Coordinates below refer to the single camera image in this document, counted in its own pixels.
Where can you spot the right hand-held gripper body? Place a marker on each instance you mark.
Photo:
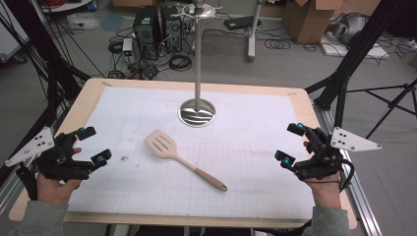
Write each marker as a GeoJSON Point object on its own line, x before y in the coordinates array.
{"type": "Point", "coordinates": [323, 162]}

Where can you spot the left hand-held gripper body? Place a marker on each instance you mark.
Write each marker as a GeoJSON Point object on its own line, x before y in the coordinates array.
{"type": "Point", "coordinates": [57, 157]}

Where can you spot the beige slotted spatula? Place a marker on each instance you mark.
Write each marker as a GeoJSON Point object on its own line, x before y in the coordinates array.
{"type": "Point", "coordinates": [171, 152]}

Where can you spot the metal utensil stand with hooks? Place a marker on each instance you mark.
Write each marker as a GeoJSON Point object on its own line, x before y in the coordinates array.
{"type": "Point", "coordinates": [197, 65]}

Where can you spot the person's right hand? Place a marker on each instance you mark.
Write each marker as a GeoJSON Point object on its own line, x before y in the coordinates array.
{"type": "Point", "coordinates": [326, 195]}

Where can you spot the person's left hand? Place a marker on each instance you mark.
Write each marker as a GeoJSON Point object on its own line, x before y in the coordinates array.
{"type": "Point", "coordinates": [52, 191]}

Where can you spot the white gridded mat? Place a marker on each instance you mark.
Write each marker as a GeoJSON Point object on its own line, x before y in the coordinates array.
{"type": "Point", "coordinates": [246, 183]}

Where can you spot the black tripod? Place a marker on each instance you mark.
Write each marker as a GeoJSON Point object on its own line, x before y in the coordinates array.
{"type": "Point", "coordinates": [391, 103]}

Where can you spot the small white box green light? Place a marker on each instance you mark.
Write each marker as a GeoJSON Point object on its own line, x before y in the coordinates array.
{"type": "Point", "coordinates": [127, 46]}

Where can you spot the white flat board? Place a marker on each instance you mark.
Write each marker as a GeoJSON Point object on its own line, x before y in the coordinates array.
{"type": "Point", "coordinates": [357, 50]}

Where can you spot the white stand leg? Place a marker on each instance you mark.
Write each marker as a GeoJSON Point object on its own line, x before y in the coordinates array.
{"type": "Point", "coordinates": [252, 36]}

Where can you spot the brown cardboard box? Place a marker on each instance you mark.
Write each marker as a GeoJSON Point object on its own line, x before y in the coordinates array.
{"type": "Point", "coordinates": [303, 19]}

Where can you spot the clear plastic bag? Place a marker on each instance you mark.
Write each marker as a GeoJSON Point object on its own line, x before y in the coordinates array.
{"type": "Point", "coordinates": [82, 21]}

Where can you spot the grey rounded appliance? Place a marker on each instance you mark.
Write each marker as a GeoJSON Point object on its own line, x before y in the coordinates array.
{"type": "Point", "coordinates": [347, 28]}

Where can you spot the black computer tower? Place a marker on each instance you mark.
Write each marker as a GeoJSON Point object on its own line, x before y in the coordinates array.
{"type": "Point", "coordinates": [172, 29]}
{"type": "Point", "coordinates": [146, 29]}

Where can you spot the flat black device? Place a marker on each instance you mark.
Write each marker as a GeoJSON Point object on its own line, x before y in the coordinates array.
{"type": "Point", "coordinates": [241, 22]}

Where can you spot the white cabinet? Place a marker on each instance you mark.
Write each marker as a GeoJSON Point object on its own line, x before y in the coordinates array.
{"type": "Point", "coordinates": [10, 36]}

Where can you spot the small blue object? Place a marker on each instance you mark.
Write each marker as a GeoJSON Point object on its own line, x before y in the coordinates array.
{"type": "Point", "coordinates": [92, 6]}

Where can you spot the round white table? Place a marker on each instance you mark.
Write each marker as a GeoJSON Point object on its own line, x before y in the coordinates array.
{"type": "Point", "coordinates": [70, 6]}

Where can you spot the aluminium rail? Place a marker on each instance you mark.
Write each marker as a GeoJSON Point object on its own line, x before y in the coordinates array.
{"type": "Point", "coordinates": [359, 193]}
{"type": "Point", "coordinates": [14, 190]}

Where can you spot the black metal frame post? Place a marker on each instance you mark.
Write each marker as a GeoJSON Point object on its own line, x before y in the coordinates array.
{"type": "Point", "coordinates": [49, 59]}
{"type": "Point", "coordinates": [360, 49]}

